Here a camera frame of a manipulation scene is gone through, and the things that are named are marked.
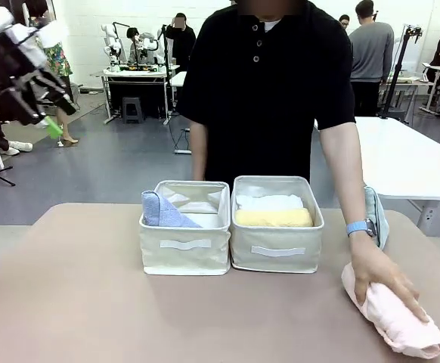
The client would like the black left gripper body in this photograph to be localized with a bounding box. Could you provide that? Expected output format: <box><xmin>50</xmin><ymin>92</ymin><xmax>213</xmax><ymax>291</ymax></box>
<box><xmin>0</xmin><ymin>36</ymin><xmax>62</xmax><ymax>126</ymax></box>

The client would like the white towel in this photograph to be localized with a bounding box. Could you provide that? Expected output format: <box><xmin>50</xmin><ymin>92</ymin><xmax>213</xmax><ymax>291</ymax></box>
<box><xmin>235</xmin><ymin>193</ymin><xmax>305</xmax><ymax>211</ymax></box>

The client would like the yellow towel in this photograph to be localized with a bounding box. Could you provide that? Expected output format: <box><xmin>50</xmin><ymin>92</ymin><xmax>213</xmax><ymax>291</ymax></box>
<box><xmin>234</xmin><ymin>207</ymin><xmax>315</xmax><ymax>228</ymax></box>

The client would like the pink towel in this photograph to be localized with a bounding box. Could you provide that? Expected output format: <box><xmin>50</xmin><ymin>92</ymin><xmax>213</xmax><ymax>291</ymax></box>
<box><xmin>340</xmin><ymin>262</ymin><xmax>440</xmax><ymax>360</ymax></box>

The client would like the person right forearm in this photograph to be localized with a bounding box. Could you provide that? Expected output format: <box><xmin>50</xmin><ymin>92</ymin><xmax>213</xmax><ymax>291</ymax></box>
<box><xmin>189</xmin><ymin>120</ymin><xmax>209</xmax><ymax>182</ymax></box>

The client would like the person left forearm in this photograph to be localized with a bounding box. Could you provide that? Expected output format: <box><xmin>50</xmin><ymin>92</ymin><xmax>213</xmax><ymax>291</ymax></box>
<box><xmin>319</xmin><ymin>121</ymin><xmax>376</xmax><ymax>231</ymax></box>

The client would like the person left hand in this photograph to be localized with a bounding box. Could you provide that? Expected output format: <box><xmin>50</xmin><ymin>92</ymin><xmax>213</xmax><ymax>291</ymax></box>
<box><xmin>350</xmin><ymin>236</ymin><xmax>431</xmax><ymax>324</ymax></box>

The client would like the woman in floral skirt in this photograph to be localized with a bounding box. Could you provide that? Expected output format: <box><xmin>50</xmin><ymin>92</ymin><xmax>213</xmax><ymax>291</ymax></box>
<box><xmin>26</xmin><ymin>0</ymin><xmax>81</xmax><ymax>147</ymax></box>

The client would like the grey plastic stool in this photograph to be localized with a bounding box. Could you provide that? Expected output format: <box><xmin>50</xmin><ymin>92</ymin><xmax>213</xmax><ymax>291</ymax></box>
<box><xmin>122</xmin><ymin>96</ymin><xmax>144</xmax><ymax>125</ymax></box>

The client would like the white background work table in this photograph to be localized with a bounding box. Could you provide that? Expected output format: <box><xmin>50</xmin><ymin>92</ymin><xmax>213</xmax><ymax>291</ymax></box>
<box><xmin>99</xmin><ymin>63</ymin><xmax>181</xmax><ymax>125</ymax></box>

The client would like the seated dark haired person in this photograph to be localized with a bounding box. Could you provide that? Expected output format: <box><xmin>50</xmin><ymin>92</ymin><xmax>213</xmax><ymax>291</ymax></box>
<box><xmin>126</xmin><ymin>26</ymin><xmax>144</xmax><ymax>64</ymax></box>

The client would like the standing person in black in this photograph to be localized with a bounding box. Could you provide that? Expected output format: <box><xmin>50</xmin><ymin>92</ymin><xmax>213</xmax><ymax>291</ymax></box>
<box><xmin>165</xmin><ymin>13</ymin><xmax>197</xmax><ymax>73</ymax></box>

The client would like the blue folded towel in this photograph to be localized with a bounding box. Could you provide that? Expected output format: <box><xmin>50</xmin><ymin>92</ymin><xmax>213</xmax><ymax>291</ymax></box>
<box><xmin>141</xmin><ymin>191</ymin><xmax>203</xmax><ymax>228</ymax></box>

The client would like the cream fabric storage basket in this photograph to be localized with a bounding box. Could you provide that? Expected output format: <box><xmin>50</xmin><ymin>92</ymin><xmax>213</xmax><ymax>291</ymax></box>
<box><xmin>229</xmin><ymin>175</ymin><xmax>325</xmax><ymax>274</ymax></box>
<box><xmin>138</xmin><ymin>179</ymin><xmax>231</xmax><ymax>276</ymax></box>

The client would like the person in black polo shirt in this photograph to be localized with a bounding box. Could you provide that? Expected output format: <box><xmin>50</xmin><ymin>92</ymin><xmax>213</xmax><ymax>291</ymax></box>
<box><xmin>176</xmin><ymin>0</ymin><xmax>357</xmax><ymax>182</ymax></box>

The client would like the person in grey sweater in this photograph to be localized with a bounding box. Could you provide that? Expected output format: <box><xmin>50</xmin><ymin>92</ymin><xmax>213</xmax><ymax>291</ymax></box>
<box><xmin>348</xmin><ymin>0</ymin><xmax>395</xmax><ymax>117</ymax></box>

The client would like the blue band wristwatch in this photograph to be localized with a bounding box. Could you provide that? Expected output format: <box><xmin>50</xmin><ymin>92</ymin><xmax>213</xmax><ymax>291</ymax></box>
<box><xmin>346</xmin><ymin>218</ymin><xmax>378</xmax><ymax>239</ymax></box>

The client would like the pale blue grey towel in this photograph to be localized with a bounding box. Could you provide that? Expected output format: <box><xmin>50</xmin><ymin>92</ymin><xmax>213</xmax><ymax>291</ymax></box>
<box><xmin>363</xmin><ymin>185</ymin><xmax>390</xmax><ymax>251</ymax></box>

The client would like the tall black tripod stand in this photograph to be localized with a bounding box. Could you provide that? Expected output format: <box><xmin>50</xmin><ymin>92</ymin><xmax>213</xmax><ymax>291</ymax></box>
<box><xmin>379</xmin><ymin>23</ymin><xmax>424</xmax><ymax>121</ymax></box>

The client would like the large white table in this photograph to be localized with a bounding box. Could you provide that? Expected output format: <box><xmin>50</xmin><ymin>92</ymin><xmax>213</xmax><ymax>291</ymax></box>
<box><xmin>313</xmin><ymin>116</ymin><xmax>440</xmax><ymax>236</ymax></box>

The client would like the white background desk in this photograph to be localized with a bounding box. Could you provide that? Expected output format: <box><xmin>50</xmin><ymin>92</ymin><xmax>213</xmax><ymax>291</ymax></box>
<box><xmin>418</xmin><ymin>62</ymin><xmax>440</xmax><ymax>124</ymax></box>

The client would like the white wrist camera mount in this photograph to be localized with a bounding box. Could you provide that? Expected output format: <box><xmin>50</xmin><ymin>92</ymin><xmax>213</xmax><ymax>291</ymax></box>
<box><xmin>4</xmin><ymin>22</ymin><xmax>42</xmax><ymax>52</ymax></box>

